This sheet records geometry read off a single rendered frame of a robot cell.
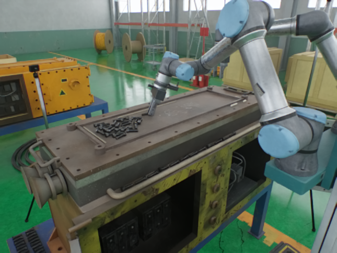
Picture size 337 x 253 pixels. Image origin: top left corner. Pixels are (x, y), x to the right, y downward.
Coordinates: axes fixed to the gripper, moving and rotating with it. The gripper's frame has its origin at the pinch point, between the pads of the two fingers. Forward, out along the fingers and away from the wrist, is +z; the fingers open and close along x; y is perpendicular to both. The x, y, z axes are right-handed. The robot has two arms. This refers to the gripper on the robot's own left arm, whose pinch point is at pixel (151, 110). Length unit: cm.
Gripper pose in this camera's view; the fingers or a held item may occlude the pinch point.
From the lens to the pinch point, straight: 129.6
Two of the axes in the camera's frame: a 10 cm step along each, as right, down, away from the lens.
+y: -9.1, -2.5, -3.4
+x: 2.2, 4.0, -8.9
